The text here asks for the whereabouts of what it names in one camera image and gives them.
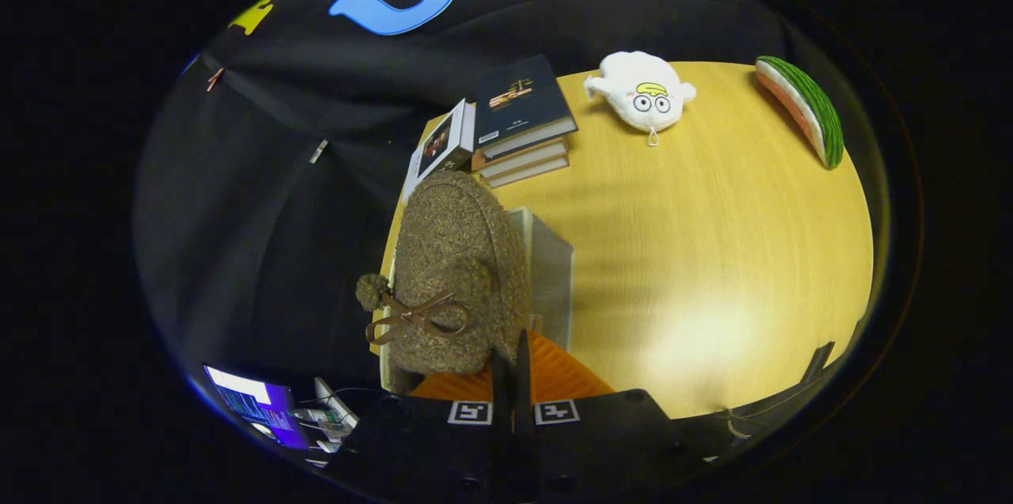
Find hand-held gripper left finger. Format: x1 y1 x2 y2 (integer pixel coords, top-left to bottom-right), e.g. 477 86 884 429
328 352 515 501

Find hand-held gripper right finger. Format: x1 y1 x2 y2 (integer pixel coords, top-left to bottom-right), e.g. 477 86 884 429
514 328 683 501

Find grey fabric storage box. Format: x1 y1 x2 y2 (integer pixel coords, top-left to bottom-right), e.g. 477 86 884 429
378 207 575 394

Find brown fuzzy shoe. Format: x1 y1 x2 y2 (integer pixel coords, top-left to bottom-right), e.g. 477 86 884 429
355 170 533 377

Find white power strip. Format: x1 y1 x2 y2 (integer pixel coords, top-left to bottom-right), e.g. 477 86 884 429
313 377 359 432

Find thin brown book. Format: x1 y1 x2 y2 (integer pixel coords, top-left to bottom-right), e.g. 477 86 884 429
483 154 571 188

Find brown cover book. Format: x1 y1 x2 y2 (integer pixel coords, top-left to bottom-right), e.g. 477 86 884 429
471 136 569 172

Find laptop screen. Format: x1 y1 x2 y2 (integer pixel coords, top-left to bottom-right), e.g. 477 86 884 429
203 364 311 451

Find white cover book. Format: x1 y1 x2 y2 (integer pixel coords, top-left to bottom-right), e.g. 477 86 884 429
401 99 476 204

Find black backdrop cloth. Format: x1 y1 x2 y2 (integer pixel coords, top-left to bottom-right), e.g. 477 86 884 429
135 0 800 402

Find dark blue book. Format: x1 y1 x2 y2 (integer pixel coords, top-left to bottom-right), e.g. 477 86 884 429
472 54 579 159

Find white plush toy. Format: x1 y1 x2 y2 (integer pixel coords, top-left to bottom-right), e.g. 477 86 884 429
584 51 697 147

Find watermelon slice plush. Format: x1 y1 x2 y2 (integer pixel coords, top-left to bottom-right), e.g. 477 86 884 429
754 55 844 170

